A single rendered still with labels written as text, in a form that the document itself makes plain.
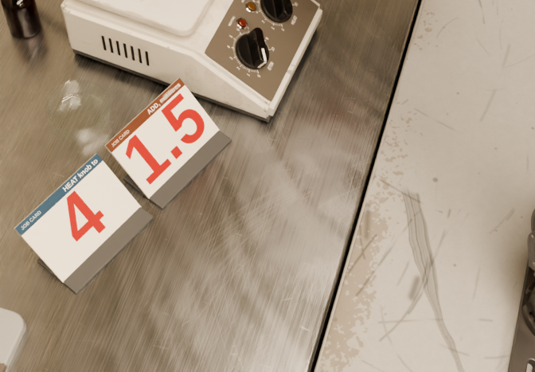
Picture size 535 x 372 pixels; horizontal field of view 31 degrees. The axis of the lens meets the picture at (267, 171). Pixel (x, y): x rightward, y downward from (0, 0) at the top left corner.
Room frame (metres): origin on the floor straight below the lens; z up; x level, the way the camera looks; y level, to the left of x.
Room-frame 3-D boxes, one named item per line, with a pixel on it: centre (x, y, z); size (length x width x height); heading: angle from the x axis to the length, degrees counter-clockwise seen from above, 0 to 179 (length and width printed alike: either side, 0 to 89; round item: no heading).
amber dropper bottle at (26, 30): (0.56, 0.23, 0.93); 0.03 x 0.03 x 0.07
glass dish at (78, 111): (0.46, 0.17, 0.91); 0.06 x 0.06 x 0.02
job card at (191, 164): (0.43, 0.08, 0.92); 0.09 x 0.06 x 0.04; 144
